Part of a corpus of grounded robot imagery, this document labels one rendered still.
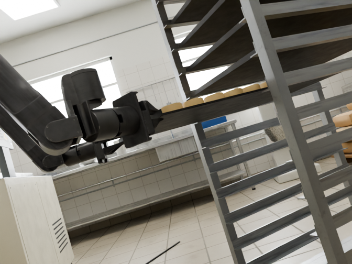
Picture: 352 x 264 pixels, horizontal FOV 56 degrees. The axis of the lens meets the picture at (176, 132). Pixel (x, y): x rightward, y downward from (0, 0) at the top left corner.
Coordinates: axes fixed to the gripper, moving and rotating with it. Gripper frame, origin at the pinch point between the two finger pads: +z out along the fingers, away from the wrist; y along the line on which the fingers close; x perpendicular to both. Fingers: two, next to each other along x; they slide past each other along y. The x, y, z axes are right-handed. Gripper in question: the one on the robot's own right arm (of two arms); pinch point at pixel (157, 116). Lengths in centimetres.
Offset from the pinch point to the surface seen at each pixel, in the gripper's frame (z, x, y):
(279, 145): 69, -1, 18
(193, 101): 5.7, 6.4, -0.8
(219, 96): 11.5, 10.1, -0.6
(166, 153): 268, -215, 3
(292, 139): 19.1, 20.3, 13.9
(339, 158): 94, 12, 31
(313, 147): 26.4, 22.1, 17.5
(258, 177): 57, -9, 26
